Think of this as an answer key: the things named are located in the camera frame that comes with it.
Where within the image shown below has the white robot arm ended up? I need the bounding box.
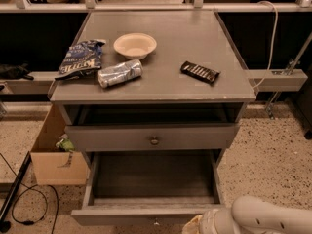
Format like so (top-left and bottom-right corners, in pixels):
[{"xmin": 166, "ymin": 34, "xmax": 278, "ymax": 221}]
[{"xmin": 182, "ymin": 195, "xmax": 312, "ymax": 234}]

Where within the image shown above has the grey wooden drawer cabinet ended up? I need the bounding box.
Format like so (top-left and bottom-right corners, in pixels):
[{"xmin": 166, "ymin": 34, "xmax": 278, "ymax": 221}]
[{"xmin": 49, "ymin": 9, "xmax": 257, "ymax": 154}]

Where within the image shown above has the grey top drawer with knob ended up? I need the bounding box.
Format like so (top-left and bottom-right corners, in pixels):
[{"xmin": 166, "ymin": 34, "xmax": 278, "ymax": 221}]
[{"xmin": 65, "ymin": 124, "xmax": 239, "ymax": 152}]

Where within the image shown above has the crushed silver soda can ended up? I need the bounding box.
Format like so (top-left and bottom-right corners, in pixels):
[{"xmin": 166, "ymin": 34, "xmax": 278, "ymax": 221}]
[{"xmin": 97, "ymin": 59, "xmax": 143, "ymax": 88}]

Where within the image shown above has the dark chocolate bar wrapper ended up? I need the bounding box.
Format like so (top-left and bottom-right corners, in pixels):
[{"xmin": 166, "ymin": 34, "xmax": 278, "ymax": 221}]
[{"xmin": 180, "ymin": 61, "xmax": 219, "ymax": 84}]

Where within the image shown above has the white paper bowl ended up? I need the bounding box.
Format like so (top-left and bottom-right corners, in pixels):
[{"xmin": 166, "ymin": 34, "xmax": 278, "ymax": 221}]
[{"xmin": 113, "ymin": 33, "xmax": 157, "ymax": 59}]

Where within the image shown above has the blue chip bag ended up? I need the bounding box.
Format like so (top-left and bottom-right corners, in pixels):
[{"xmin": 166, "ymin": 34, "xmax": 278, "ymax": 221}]
[{"xmin": 55, "ymin": 39, "xmax": 106, "ymax": 80}]

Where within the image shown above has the green item in box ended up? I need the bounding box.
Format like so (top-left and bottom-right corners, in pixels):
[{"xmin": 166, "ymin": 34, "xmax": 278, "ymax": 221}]
[{"xmin": 56, "ymin": 134, "xmax": 75, "ymax": 152}]

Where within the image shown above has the metal diagonal strut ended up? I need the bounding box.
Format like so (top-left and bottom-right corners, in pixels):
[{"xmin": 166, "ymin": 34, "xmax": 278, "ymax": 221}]
[{"xmin": 265, "ymin": 31, "xmax": 312, "ymax": 120}]

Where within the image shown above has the cardboard box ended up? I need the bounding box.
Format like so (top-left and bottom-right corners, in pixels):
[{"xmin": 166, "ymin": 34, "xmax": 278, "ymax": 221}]
[{"xmin": 30, "ymin": 106, "xmax": 89, "ymax": 185}]

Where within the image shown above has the black bag on ledge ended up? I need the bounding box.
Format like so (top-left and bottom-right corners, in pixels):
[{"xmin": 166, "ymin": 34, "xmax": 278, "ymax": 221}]
[{"xmin": 0, "ymin": 63, "xmax": 34, "ymax": 80}]

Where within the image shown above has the black floor bar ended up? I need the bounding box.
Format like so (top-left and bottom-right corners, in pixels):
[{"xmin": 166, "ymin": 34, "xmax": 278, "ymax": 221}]
[{"xmin": 0, "ymin": 152, "xmax": 31, "ymax": 234}]

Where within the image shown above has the white hanging cable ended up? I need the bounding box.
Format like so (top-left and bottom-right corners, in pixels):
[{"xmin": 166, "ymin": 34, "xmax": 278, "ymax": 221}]
[{"xmin": 251, "ymin": 0, "xmax": 280, "ymax": 90}]

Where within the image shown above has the black floor cable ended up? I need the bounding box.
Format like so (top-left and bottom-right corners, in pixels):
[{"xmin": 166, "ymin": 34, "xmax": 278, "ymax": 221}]
[{"xmin": 0, "ymin": 151, "xmax": 59, "ymax": 234}]

